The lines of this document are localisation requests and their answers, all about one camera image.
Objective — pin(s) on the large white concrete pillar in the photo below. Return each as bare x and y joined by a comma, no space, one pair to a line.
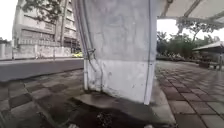
121,43

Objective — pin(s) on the pipes on pillar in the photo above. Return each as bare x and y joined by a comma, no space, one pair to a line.
87,46

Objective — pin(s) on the yellow car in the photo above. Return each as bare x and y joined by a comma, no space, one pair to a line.
77,54

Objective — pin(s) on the concrete pillar footing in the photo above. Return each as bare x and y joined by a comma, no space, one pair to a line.
140,111

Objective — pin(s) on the row of trees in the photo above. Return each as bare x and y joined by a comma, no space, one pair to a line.
178,45

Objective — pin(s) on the robot's own part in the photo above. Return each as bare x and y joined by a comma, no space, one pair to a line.
148,126
72,126

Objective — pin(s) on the grey asphalt road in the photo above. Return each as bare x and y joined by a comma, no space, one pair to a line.
30,68

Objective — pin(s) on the tall grey building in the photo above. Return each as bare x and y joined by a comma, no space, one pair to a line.
36,28

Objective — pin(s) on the tree with leafy branches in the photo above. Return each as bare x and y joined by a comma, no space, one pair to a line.
45,8

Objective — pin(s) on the chequered grey paving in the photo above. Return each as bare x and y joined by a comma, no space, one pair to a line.
195,100

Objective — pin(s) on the pale overhead canopy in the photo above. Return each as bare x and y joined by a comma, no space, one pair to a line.
196,8

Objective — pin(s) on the shelter with dark roof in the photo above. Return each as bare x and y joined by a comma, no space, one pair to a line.
213,50

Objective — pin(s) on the pale boundary wall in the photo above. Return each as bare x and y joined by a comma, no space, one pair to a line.
28,51

